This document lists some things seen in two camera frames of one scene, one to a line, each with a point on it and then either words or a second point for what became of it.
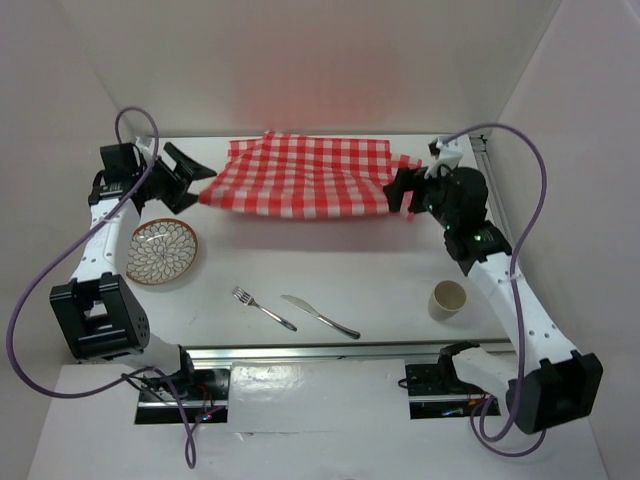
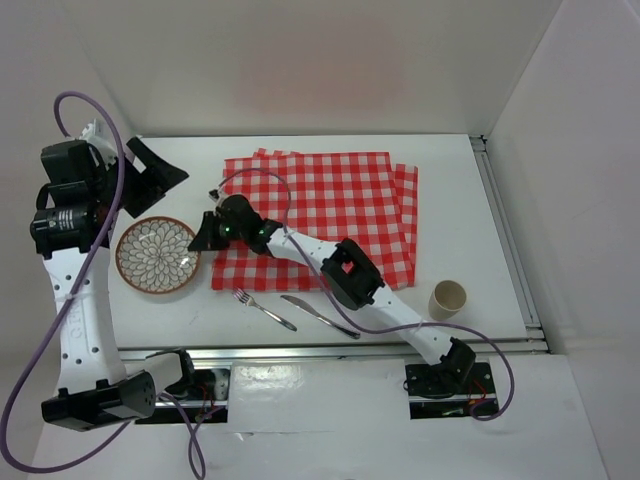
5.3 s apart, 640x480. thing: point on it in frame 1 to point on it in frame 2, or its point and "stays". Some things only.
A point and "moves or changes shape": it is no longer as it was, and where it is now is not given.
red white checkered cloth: (308, 176) moves or changes shape
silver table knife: (333, 324) stays
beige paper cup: (446, 300) stays
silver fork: (246, 299) stays
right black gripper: (406, 178) to (207, 237)
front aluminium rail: (340, 350) stays
